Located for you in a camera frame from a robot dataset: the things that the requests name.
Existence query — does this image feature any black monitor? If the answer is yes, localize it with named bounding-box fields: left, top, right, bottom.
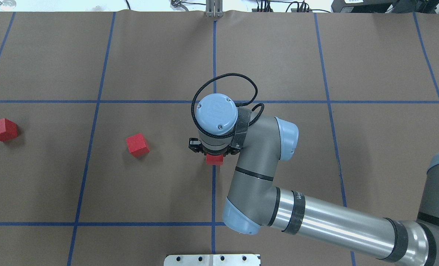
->
left=331, top=0, right=439, bottom=14

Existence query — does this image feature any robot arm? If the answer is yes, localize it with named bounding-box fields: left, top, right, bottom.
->
left=215, top=103, right=439, bottom=266

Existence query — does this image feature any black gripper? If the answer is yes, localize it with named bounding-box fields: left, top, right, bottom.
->
left=188, top=137, right=238, bottom=157

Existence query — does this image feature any aluminium frame post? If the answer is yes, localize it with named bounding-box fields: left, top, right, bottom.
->
left=205, top=0, right=224, bottom=18

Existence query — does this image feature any red cube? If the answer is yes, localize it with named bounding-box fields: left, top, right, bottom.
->
left=126, top=133, right=150, bottom=158
left=0, top=118, right=18, bottom=142
left=205, top=154, right=224, bottom=166

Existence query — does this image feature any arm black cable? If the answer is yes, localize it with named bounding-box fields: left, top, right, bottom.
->
left=191, top=73, right=265, bottom=140

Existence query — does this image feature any clear tape roll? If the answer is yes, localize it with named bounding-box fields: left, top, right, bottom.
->
left=0, top=0, right=17, bottom=11

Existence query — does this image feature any white central pedestal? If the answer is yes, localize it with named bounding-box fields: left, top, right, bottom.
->
left=163, top=254, right=262, bottom=266

